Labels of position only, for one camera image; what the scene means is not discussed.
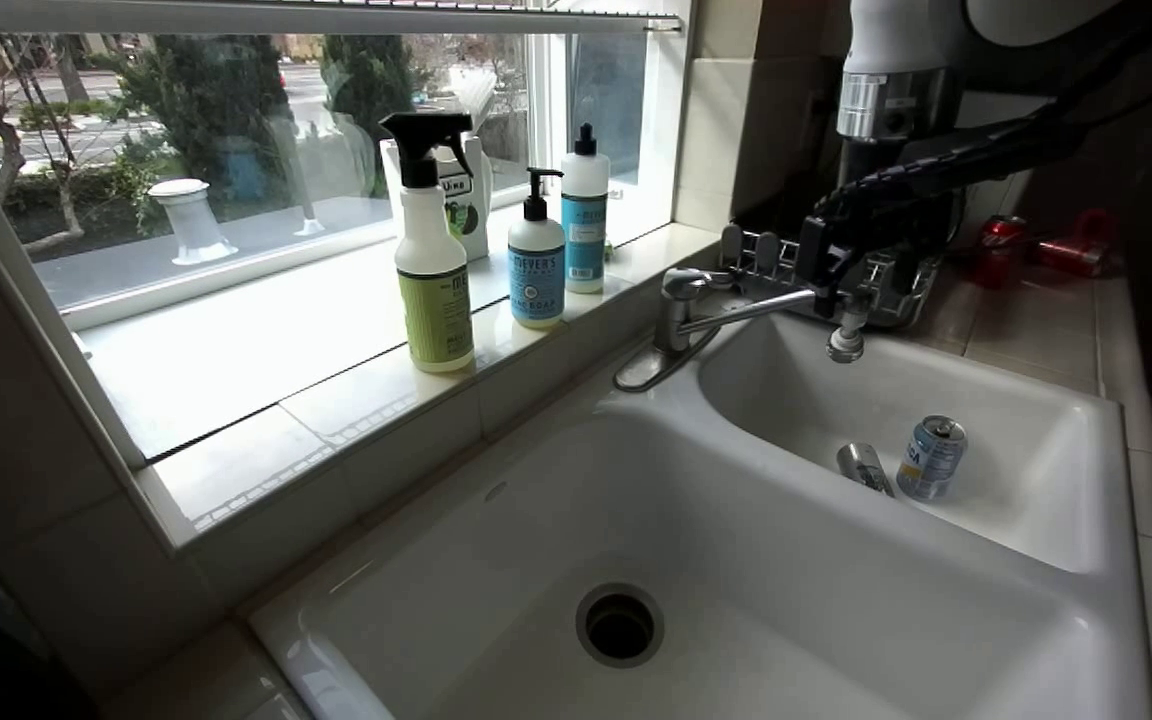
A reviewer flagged green spray bottle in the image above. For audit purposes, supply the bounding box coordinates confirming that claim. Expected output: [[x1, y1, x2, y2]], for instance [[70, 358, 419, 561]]
[[375, 106, 480, 378]]

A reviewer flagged open grey drain hole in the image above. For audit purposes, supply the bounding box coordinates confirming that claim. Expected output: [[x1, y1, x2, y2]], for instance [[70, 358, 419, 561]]
[[572, 579, 670, 669]]

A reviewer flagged chrome swivel faucet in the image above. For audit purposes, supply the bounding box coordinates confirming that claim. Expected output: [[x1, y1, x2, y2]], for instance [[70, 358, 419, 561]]
[[609, 265, 873, 397]]

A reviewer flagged red tool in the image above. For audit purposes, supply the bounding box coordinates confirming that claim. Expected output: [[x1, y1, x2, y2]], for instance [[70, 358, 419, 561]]
[[974, 207, 1119, 291]]

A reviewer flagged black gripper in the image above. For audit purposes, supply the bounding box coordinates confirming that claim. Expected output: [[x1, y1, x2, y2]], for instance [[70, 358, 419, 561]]
[[798, 135, 969, 337]]

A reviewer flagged tall blue label pump bottle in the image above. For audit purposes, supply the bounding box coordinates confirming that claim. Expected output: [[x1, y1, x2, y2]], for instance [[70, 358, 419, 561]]
[[558, 120, 617, 300]]

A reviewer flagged white double basin sink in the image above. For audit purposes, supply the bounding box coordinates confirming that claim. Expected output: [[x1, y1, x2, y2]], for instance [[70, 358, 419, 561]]
[[245, 304, 1152, 720]]

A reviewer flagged white garden pedestal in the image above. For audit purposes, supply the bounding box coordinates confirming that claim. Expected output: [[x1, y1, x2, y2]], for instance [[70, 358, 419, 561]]
[[143, 170, 245, 269]]

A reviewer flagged thick black cable sleeve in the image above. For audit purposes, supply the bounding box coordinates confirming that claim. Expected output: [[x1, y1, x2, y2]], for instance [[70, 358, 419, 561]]
[[810, 96, 1152, 254]]

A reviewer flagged small blue label pump bottle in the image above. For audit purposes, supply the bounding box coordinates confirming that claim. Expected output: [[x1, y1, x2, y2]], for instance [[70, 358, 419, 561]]
[[504, 162, 572, 337]]

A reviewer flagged blue aluminium drink can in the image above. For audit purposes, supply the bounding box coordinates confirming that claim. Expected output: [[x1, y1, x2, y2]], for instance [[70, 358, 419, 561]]
[[892, 410, 974, 509]]

